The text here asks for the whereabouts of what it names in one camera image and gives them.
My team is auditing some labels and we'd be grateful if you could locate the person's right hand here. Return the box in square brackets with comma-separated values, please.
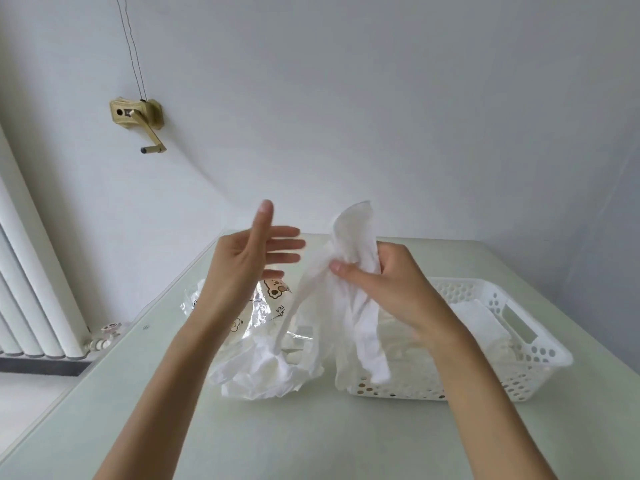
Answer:
[329, 243, 475, 354]

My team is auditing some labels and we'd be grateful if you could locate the white column radiator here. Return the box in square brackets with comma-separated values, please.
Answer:
[0, 124, 91, 358]

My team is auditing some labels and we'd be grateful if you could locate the white radiator valve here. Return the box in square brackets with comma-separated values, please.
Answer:
[87, 322, 123, 351]

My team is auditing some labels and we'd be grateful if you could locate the person's left hand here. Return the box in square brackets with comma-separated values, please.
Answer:
[192, 199, 307, 341]

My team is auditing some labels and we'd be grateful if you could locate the person's right forearm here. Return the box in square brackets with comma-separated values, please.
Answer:
[429, 334, 559, 480]

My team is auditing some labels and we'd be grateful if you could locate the thin steel winch cable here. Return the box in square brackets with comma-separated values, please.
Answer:
[115, 0, 149, 101]

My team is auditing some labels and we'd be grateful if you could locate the clear bear-print plastic bag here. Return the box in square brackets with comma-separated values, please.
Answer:
[179, 277, 326, 401]

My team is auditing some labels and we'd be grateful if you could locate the stack of white gloves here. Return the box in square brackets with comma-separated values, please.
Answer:
[377, 299, 516, 381]

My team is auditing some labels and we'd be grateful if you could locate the white perforated plastic basket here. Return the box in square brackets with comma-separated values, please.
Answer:
[345, 277, 575, 403]

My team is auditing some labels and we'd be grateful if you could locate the brass wall crank winch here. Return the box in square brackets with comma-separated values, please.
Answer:
[109, 97, 166, 155]

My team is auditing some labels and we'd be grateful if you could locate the person's left forearm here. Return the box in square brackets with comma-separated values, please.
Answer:
[92, 317, 236, 480]

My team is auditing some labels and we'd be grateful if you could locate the white cotton glove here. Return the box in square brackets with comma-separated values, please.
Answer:
[272, 199, 393, 391]

